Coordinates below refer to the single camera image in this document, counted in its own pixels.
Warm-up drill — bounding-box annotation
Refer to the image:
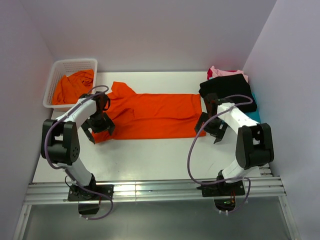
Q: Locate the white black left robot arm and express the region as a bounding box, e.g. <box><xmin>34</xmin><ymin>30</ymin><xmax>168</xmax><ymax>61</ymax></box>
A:
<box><xmin>41</xmin><ymin>91</ymin><xmax>116</xmax><ymax>201</ymax></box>

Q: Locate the pink folded t-shirt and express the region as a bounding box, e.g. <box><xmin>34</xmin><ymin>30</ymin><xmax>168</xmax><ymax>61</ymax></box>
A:
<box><xmin>207</xmin><ymin>65</ymin><xmax>249</xmax><ymax>83</ymax></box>

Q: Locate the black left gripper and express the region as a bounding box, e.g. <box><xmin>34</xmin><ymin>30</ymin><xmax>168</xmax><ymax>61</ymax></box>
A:
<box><xmin>81</xmin><ymin>111</ymin><xmax>115</xmax><ymax>143</ymax></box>

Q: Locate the teal folded t-shirt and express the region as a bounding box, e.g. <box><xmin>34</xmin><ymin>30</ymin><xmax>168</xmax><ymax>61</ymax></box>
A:
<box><xmin>244</xmin><ymin>92</ymin><xmax>261</xmax><ymax>123</ymax></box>

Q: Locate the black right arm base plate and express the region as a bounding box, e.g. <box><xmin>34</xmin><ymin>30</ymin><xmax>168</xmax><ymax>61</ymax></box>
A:
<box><xmin>196</xmin><ymin>180</ymin><xmax>246</xmax><ymax>197</ymax></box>

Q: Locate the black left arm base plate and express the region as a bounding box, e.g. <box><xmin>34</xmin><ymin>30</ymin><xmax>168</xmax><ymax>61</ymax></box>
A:
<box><xmin>67</xmin><ymin>184</ymin><xmax>114</xmax><ymax>202</ymax></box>

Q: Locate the orange t-shirt in basket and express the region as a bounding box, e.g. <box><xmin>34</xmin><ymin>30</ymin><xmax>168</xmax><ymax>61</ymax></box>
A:
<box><xmin>51</xmin><ymin>69</ymin><xmax>94</xmax><ymax>105</ymax></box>

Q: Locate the orange t-shirt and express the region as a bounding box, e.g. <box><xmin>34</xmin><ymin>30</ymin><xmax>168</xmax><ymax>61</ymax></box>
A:
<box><xmin>93</xmin><ymin>81</ymin><xmax>202</xmax><ymax>143</ymax></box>
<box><xmin>51</xmin><ymin>69</ymin><xmax>94</xmax><ymax>105</ymax></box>

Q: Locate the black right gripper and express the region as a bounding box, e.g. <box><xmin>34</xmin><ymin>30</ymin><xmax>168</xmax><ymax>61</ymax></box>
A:
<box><xmin>195</xmin><ymin>111</ymin><xmax>229</xmax><ymax>143</ymax></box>

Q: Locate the aluminium table frame rail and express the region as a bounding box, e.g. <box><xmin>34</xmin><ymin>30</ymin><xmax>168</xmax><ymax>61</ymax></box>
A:
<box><xmin>13</xmin><ymin>164</ymin><xmax>301</xmax><ymax>240</ymax></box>

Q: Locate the black folded t-shirt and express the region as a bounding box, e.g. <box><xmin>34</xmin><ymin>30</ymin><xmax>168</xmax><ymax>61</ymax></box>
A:
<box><xmin>199</xmin><ymin>73</ymin><xmax>258</xmax><ymax>113</ymax></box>

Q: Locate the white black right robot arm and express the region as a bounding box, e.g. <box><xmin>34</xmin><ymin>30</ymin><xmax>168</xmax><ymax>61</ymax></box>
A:
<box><xmin>194</xmin><ymin>93</ymin><xmax>274</xmax><ymax>197</ymax></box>

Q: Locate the white plastic laundry basket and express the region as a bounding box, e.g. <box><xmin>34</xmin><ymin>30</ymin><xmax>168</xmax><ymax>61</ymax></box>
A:
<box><xmin>43</xmin><ymin>58</ymin><xmax>98</xmax><ymax>111</ymax></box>

